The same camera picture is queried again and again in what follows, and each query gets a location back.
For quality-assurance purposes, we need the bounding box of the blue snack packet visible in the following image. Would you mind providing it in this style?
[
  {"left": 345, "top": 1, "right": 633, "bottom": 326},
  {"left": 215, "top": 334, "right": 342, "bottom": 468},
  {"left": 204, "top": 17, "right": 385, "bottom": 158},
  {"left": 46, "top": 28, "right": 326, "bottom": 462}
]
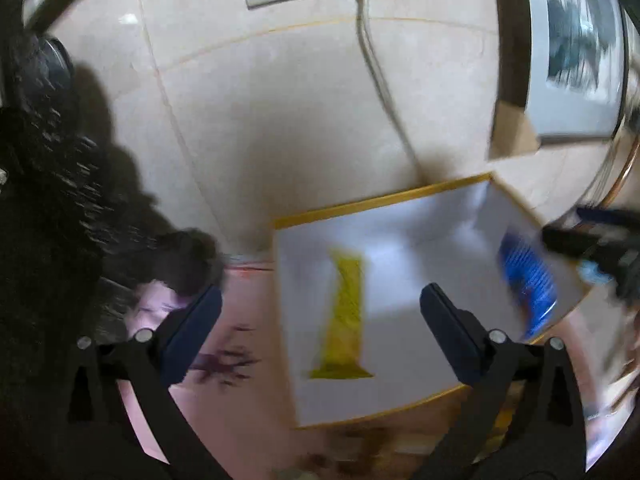
[{"left": 498, "top": 231, "right": 558, "bottom": 338}]

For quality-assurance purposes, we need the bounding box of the yellow long snack packet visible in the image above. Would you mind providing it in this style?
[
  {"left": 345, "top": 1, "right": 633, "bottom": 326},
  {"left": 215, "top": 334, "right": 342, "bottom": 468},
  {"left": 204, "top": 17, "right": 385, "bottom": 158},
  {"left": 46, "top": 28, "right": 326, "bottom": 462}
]
[{"left": 309, "top": 250, "right": 373, "bottom": 380}]

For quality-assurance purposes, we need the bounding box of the wooden armchair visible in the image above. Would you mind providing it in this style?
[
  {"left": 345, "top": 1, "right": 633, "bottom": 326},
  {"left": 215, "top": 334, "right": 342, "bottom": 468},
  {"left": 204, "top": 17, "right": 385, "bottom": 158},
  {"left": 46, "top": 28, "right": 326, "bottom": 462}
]
[{"left": 552, "top": 133, "right": 639, "bottom": 232}]

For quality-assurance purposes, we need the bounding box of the pink floral tablecloth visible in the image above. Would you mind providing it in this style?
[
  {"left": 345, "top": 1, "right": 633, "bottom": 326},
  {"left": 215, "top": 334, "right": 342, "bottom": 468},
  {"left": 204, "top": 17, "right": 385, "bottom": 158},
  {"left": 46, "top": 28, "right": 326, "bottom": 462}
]
[{"left": 169, "top": 266, "right": 470, "bottom": 479}]

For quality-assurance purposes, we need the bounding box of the dark carved wooden furniture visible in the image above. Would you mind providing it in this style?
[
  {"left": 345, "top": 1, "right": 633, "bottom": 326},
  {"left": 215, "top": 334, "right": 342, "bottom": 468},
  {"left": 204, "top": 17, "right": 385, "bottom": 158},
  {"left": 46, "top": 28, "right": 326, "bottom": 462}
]
[{"left": 2, "top": 32, "right": 224, "bottom": 344}]

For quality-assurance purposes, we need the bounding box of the yellow cardboard box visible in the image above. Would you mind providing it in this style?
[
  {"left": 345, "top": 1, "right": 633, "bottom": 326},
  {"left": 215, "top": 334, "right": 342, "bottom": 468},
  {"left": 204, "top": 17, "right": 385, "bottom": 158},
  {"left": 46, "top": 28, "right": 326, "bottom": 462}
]
[{"left": 271, "top": 171, "right": 594, "bottom": 430}]

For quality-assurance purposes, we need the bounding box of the lotus painting with frame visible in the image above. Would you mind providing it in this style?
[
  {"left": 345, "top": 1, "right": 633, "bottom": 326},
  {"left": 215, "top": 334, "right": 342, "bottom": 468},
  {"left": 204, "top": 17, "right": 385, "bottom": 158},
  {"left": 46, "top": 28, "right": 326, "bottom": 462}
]
[{"left": 489, "top": 0, "right": 629, "bottom": 158}]

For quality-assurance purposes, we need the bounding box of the grey plug with cable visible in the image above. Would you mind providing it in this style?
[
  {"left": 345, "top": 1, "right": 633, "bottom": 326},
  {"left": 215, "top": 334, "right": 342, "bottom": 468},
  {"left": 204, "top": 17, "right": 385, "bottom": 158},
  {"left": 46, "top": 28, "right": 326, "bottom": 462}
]
[{"left": 344, "top": 0, "right": 426, "bottom": 187}]

